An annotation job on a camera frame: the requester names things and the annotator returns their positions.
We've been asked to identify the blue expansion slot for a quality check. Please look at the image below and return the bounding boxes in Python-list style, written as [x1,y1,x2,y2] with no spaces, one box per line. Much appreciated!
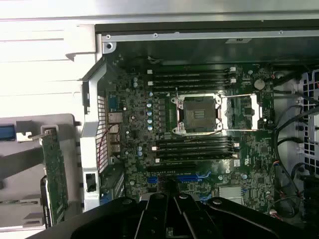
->
[147,175,203,184]

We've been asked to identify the silver chipset heatsink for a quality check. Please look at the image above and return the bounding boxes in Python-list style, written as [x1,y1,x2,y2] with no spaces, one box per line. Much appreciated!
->
[218,186,244,203]

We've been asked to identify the long black expansion slot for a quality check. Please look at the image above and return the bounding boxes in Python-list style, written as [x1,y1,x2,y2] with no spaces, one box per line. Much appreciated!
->
[146,163,197,173]

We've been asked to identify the white-latch RAM slot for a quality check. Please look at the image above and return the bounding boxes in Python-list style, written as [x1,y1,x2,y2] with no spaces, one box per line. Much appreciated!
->
[147,77,237,87]
[147,66,237,76]
[151,141,239,152]
[154,153,240,164]

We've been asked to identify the black and silver PC case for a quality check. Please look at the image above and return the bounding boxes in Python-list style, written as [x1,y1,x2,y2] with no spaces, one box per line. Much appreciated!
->
[64,19,319,226]

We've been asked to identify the CPU socket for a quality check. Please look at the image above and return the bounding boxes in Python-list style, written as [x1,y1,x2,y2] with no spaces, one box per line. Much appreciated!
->
[171,93,224,137]

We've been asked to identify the steel socket cover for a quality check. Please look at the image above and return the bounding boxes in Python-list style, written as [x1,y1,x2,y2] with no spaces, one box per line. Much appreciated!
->
[221,93,265,131]

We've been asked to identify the green motherboard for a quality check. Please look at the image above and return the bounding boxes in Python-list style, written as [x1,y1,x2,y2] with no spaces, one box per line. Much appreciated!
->
[104,59,277,217]

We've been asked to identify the coin cell battery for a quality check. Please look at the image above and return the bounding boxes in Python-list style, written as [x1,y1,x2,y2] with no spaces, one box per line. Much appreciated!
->
[253,78,266,90]

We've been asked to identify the grey parts rack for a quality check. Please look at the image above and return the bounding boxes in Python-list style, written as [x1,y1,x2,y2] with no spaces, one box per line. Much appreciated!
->
[0,113,83,230]

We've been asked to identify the hard disk in blue carrier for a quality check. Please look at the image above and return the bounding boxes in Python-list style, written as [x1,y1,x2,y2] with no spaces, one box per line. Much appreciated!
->
[0,125,15,143]

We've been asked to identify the perforated steel drive cage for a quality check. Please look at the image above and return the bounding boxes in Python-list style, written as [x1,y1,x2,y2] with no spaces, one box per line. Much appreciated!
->
[295,68,319,172]

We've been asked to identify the red and black wire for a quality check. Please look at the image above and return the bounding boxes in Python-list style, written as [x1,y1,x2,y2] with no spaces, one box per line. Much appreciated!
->
[96,123,121,171]

